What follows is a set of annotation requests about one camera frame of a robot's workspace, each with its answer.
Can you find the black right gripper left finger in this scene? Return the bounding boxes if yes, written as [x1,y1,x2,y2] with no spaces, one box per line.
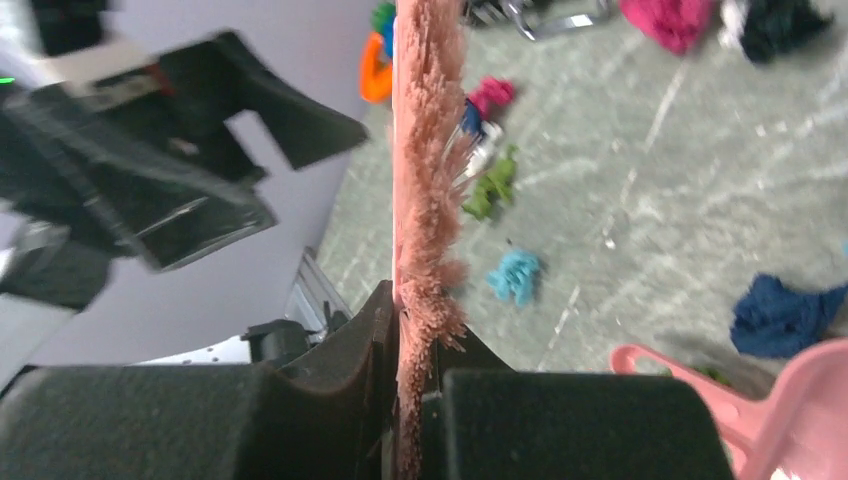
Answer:
[1,281,397,479]

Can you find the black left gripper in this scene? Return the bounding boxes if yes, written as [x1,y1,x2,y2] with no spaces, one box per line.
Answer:
[1,30,367,312]

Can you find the magenta paper scrap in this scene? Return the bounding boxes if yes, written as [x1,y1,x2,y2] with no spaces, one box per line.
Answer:
[618,0,716,55]
[467,76,515,121]

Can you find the white paper scrap left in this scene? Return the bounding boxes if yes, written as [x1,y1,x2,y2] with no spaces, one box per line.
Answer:
[464,122,503,178]

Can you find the navy paper scrap by dustpan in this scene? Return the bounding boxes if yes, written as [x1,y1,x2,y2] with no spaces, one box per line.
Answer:
[730,274,847,359]

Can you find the white paper scrap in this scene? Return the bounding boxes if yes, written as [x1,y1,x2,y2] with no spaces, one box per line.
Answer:
[464,122,503,178]
[718,0,749,50]

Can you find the aluminium frame rail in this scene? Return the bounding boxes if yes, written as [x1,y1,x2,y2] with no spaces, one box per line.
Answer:
[285,247,353,343]

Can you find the pink plastic dustpan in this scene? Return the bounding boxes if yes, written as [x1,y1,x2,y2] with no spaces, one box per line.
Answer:
[609,339,847,480]

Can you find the black paper scrap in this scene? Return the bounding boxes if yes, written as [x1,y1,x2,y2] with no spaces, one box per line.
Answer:
[740,0,834,65]

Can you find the green blue toy bricks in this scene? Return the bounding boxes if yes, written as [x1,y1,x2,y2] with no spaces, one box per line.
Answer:
[371,1,396,60]

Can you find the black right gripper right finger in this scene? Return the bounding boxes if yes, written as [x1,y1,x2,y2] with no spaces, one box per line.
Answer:
[421,334,732,480]

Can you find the orange curved toy piece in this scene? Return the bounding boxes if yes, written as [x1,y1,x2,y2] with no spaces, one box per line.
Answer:
[359,32,392,104]

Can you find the magenta paper scrap left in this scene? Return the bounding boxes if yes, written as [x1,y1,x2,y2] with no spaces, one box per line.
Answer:
[467,76,515,121]

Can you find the green paper scrap under dustpan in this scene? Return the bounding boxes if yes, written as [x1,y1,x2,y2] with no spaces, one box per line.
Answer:
[693,366,732,387]

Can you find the teal paper scrap centre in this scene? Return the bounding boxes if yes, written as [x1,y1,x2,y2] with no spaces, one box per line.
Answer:
[486,249,541,308]

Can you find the navy paper scrap left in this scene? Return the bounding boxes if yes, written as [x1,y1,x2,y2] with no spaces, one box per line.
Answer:
[460,98,483,138]

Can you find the pink hand brush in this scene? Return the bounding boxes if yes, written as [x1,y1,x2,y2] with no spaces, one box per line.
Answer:
[391,1,469,479]

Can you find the black poker chip case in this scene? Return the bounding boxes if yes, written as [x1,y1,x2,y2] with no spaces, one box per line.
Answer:
[462,0,612,42]

